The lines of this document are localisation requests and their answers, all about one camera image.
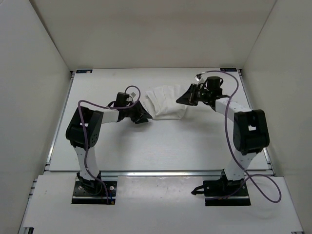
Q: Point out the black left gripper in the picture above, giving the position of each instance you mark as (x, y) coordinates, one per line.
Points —
(141, 114)

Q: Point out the corner label sticker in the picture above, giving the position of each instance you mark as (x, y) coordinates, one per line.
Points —
(84, 71)
(228, 69)

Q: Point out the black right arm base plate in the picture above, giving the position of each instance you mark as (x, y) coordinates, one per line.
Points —
(219, 194)

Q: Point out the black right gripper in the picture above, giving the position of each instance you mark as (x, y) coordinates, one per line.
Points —
(188, 98)

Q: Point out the right corner label sticker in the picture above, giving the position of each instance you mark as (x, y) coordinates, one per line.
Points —
(228, 69)

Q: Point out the left corner label sticker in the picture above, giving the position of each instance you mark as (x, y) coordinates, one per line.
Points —
(84, 71)

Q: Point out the aluminium front table rail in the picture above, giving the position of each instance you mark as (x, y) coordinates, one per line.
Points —
(161, 173)

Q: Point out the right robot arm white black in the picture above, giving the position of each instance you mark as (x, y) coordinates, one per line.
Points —
(246, 129)

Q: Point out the white pleated skirt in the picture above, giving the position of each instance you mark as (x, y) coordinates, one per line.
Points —
(160, 102)

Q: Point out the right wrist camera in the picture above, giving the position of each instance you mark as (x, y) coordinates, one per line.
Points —
(198, 77)

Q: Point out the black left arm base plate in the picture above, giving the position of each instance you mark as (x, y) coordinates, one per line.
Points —
(83, 194)

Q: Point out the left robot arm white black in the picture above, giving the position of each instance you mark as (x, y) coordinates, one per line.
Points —
(83, 133)

